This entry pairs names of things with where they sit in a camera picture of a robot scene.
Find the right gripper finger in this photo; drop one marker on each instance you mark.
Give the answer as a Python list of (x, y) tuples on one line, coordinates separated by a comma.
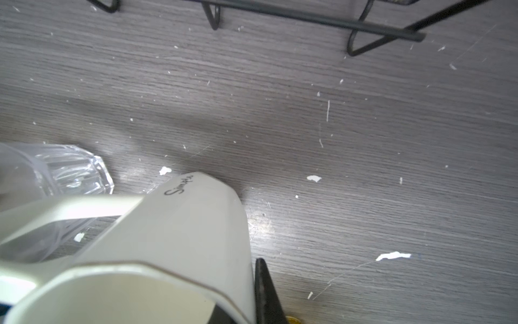
[(268, 306)]

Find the white ceramic mug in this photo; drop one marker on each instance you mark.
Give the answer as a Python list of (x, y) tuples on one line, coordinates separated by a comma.
[(180, 254)]

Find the clear glass cup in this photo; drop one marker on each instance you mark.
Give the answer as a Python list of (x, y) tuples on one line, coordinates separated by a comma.
[(30, 172)]

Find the black wire dish rack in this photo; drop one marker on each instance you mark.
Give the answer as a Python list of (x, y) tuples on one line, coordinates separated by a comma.
[(212, 10)]

